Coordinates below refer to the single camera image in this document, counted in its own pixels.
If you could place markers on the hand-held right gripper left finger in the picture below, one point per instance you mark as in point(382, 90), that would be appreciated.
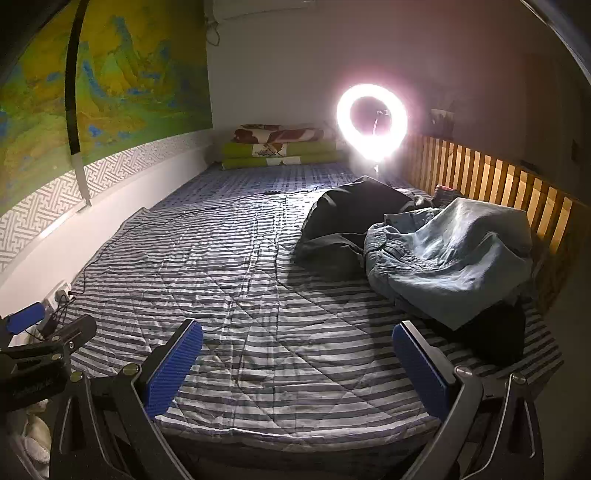
point(173, 367)

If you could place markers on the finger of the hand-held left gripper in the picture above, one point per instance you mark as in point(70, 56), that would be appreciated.
point(69, 333)
point(25, 318)

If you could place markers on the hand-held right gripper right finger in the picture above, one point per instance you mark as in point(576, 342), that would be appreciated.
point(420, 369)

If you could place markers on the black garment with yellow stripe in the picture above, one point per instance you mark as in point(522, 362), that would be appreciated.
point(351, 217)

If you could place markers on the person's left hand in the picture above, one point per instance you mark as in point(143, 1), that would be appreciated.
point(30, 434)

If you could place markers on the black power adapter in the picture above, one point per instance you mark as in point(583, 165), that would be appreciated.
point(51, 324)

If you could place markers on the white power strip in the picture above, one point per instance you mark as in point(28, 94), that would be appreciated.
point(60, 295)

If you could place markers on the black cloth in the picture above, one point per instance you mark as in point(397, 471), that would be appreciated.
point(501, 334)

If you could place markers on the striped bed sheet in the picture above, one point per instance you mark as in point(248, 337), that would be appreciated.
point(240, 286)

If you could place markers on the light blue denim garment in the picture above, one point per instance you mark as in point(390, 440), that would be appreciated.
point(452, 258)

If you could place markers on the small red item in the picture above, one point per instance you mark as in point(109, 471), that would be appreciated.
point(445, 189)

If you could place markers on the black and white curved pole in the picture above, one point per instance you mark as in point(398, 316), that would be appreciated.
point(70, 92)

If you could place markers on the white air conditioner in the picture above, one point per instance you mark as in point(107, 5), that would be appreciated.
point(258, 8)

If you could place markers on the wooden slatted bed rail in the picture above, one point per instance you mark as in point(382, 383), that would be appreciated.
point(503, 184)

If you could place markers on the green and yellow wall poster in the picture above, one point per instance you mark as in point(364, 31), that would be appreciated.
point(129, 78)

